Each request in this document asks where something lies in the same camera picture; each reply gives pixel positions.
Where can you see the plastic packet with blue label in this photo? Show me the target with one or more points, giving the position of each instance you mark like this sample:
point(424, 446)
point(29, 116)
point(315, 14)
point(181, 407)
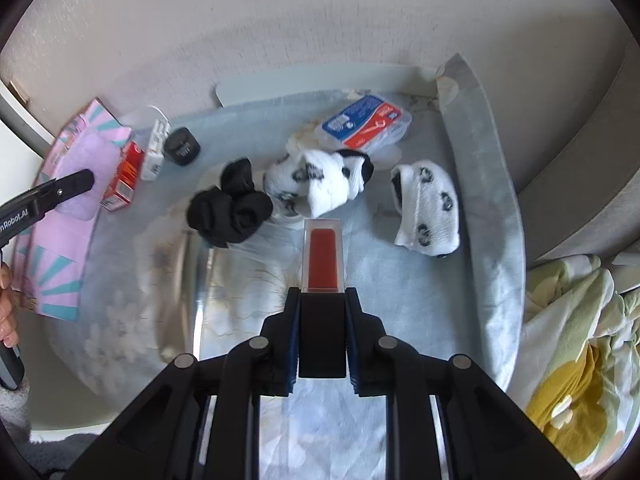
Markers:
point(365, 120)

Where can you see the grey printed fleece cloth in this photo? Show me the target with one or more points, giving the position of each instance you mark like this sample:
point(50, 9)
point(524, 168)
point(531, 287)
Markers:
point(30, 440)

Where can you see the small red carton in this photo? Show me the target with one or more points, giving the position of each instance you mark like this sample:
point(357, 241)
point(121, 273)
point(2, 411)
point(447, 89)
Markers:
point(125, 175)

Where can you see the person's left hand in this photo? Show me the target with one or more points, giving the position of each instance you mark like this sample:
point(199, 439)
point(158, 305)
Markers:
point(7, 320)

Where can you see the black socks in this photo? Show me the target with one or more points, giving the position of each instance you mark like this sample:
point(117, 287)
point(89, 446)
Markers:
point(235, 215)

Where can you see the pink cardboard box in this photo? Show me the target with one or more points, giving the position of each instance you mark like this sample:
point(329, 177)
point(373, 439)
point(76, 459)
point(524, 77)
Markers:
point(55, 260)

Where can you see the white panda print sock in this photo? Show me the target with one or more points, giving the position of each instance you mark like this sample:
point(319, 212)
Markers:
point(320, 175)
point(430, 205)

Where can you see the grey padded furniture edge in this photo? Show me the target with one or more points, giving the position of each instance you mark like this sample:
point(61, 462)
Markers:
point(585, 200)

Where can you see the clear plastic film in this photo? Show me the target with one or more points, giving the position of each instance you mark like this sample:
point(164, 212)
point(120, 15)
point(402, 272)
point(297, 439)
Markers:
point(202, 300)

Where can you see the red lipstick with clear cap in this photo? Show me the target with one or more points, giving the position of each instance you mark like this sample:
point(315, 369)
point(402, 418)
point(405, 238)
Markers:
point(322, 330)

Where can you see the green yellow floral blanket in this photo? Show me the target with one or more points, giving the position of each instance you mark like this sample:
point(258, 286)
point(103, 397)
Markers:
point(575, 350)

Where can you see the white desktop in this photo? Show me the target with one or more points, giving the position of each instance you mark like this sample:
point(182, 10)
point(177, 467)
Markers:
point(300, 80)

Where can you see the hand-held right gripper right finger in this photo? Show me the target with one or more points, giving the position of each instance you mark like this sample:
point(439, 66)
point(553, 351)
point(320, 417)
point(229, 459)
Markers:
point(352, 355)

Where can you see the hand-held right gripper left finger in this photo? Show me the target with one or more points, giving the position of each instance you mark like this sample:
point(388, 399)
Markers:
point(294, 350)

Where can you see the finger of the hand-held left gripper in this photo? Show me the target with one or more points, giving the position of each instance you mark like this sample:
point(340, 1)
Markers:
point(70, 187)

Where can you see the grey floral tablecloth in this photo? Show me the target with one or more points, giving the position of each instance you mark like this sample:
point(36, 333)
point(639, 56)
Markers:
point(425, 310)

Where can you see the small white carton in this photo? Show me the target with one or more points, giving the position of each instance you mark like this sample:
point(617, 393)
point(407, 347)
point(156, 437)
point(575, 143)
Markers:
point(155, 152)

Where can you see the small black jar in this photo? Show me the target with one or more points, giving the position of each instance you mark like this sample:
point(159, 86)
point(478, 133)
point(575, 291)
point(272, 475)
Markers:
point(182, 147)

